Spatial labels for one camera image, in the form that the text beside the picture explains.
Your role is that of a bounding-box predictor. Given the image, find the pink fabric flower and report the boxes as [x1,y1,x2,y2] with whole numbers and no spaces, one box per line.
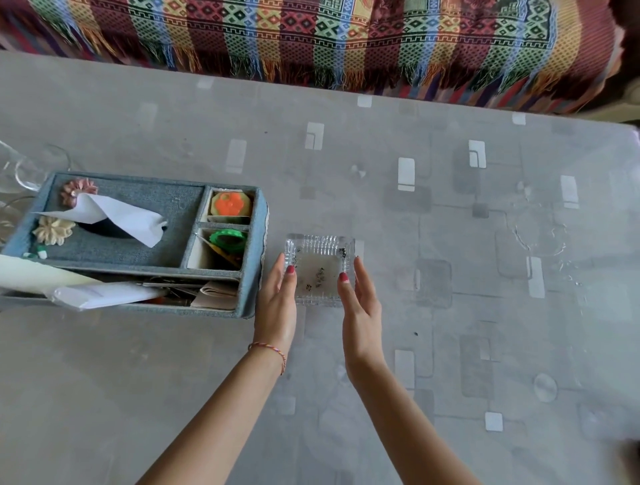
[61,178,99,209]

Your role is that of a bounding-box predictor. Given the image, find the blue fabric organizer box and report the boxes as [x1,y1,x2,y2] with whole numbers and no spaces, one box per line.
[0,171,269,320]

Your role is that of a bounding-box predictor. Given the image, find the clear glass cup red label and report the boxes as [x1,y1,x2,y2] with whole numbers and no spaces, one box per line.
[0,139,71,193]

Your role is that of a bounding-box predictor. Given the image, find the colourful striped woven sofa throw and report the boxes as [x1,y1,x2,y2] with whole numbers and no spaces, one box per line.
[0,0,626,113]

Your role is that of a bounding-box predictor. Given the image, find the grey table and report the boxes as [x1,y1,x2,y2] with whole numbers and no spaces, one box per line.
[0,51,640,485]

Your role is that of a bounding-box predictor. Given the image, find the red string bracelet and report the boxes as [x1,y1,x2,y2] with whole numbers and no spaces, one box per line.
[247,341,287,376]

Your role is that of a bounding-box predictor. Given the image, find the person's left hand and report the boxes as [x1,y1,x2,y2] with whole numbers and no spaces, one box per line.
[247,252,299,360]

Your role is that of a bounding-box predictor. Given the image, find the cream fabric flower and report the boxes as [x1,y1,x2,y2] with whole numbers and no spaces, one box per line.
[31,216,77,246]

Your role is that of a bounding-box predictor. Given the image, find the white tissue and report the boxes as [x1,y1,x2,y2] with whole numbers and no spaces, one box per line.
[33,192,169,249]

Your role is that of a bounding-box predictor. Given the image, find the white paper packet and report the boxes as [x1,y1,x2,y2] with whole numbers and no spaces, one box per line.
[49,282,166,312]

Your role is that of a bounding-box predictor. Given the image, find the person's right forearm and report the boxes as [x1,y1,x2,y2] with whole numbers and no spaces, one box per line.
[349,362,483,485]

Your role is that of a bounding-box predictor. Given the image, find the brown sofa with cream carving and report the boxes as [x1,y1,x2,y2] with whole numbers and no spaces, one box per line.
[575,0,640,123]

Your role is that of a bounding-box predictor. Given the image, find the clear glass ashtray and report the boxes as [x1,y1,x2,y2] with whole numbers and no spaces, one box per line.
[283,233,357,306]

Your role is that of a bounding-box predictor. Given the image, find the person's left forearm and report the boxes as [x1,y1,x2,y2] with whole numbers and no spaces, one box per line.
[137,349,286,485]

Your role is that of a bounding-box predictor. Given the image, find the person's right hand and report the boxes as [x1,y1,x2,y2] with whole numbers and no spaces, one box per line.
[337,255,390,382]

